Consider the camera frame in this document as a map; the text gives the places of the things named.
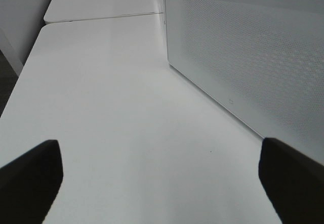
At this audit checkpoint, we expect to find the white microwave door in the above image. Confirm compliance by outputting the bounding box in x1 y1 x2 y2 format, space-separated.
164 0 323 163

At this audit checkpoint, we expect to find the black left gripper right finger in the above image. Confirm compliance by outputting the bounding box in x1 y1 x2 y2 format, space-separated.
258 138 323 223

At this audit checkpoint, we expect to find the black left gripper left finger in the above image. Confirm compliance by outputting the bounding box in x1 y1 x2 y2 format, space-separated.
1 140 63 223

